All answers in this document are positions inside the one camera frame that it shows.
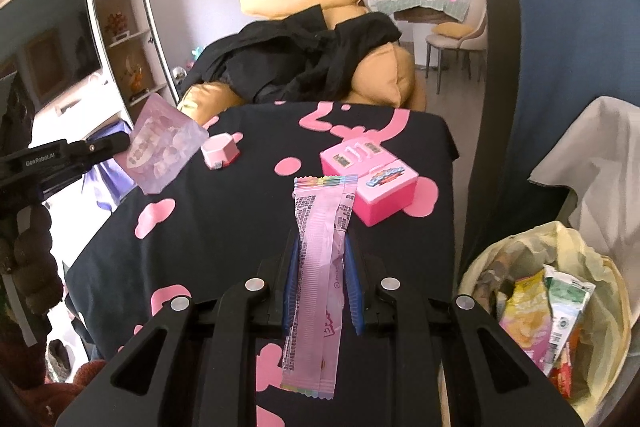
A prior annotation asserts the waste bin with yellow bag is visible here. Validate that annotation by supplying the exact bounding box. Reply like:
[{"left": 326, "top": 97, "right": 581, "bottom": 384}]
[{"left": 457, "top": 221, "right": 632, "bottom": 425}]

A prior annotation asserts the pink toy box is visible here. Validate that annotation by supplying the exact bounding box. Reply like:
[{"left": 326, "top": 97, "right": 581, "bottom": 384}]
[{"left": 320, "top": 137, "right": 419, "bottom": 228}]

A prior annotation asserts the green white wrapper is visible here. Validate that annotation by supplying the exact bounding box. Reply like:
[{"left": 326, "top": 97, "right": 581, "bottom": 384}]
[{"left": 542, "top": 264, "right": 598, "bottom": 365}]

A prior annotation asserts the beige dining chair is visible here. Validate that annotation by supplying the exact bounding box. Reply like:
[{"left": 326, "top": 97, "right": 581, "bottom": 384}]
[{"left": 425, "top": 7, "right": 488, "bottom": 95}]

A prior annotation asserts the black pink printed tablecloth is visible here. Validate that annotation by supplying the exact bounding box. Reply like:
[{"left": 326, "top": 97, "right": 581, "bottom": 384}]
[{"left": 65, "top": 102, "right": 458, "bottom": 427}]

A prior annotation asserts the yellow seat cushion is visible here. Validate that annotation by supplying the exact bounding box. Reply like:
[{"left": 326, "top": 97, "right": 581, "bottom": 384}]
[{"left": 432, "top": 22, "right": 473, "bottom": 38}]

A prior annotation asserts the purple bag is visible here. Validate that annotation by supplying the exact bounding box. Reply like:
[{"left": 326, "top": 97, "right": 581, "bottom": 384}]
[{"left": 80, "top": 119, "right": 138, "bottom": 212}]

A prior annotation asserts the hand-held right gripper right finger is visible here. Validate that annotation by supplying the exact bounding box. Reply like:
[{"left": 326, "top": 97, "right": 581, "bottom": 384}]
[{"left": 345, "top": 237, "right": 583, "bottom": 427}]

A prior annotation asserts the white shelf cabinet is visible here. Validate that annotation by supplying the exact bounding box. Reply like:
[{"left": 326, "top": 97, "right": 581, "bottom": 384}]
[{"left": 82, "top": 0, "right": 181, "bottom": 122}]

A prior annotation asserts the red snack wrapper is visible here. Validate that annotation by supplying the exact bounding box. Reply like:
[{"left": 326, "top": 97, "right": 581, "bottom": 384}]
[{"left": 547, "top": 339, "right": 583, "bottom": 400}]

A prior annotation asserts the translucent purple packet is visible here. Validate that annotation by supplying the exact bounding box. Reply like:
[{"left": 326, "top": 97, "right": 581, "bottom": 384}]
[{"left": 117, "top": 94, "right": 209, "bottom": 196}]

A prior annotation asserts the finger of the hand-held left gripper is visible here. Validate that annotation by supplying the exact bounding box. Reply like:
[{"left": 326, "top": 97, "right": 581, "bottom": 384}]
[
  {"left": 65, "top": 133, "right": 133, "bottom": 160},
  {"left": 42, "top": 154, "right": 116, "bottom": 198}
]

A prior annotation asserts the pink yellow snack packet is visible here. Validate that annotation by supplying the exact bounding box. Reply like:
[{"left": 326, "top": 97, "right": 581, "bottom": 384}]
[{"left": 500, "top": 272, "right": 551, "bottom": 368}]

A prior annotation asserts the person's left hand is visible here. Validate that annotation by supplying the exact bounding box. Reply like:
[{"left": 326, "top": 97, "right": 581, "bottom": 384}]
[{"left": 0, "top": 204, "right": 63, "bottom": 308}]

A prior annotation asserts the wall television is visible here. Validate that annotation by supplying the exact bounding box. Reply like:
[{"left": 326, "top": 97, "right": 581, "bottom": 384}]
[{"left": 0, "top": 0, "right": 103, "bottom": 108}]

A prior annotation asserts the person's brown fleece clothing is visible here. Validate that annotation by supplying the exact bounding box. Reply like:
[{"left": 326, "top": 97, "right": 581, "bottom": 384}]
[{"left": 20, "top": 357, "right": 103, "bottom": 427}]

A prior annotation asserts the black clothing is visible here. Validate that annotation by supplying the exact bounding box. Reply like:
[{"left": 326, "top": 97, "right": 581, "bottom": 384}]
[{"left": 182, "top": 4, "right": 403, "bottom": 105}]

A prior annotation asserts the long pink wrapper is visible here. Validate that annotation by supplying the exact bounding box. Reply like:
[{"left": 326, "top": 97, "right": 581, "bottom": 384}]
[{"left": 280, "top": 174, "right": 360, "bottom": 400}]

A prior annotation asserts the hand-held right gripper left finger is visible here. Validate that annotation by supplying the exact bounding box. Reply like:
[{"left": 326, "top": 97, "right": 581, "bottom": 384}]
[{"left": 55, "top": 229, "right": 301, "bottom": 427}]

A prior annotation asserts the dining table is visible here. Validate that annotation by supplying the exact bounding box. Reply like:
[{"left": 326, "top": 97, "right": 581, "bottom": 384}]
[{"left": 367, "top": 0, "right": 471, "bottom": 26}]

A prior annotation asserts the small pink hexagonal box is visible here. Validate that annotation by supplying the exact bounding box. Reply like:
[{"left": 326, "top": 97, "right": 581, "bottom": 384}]
[{"left": 201, "top": 133, "right": 242, "bottom": 170}]

